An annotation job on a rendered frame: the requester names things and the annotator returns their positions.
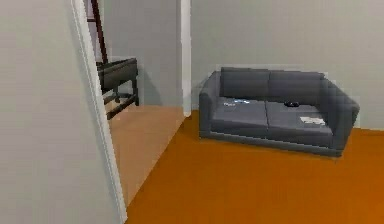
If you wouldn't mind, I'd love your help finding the white paper sheet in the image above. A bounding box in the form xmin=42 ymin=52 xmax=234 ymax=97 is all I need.
xmin=299 ymin=115 xmax=327 ymax=127

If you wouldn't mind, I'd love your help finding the grey two-seat sofa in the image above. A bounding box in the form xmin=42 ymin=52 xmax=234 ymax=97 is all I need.
xmin=198 ymin=66 xmax=361 ymax=158

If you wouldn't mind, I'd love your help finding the dark red-brown leaning ladder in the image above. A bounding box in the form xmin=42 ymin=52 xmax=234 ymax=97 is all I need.
xmin=87 ymin=0 xmax=110 ymax=66

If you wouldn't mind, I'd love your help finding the blue and white flat object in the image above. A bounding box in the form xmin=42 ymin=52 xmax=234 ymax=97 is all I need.
xmin=223 ymin=98 xmax=251 ymax=108

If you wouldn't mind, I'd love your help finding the dark side table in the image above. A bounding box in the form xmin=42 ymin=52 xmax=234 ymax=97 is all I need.
xmin=95 ymin=57 xmax=140 ymax=121

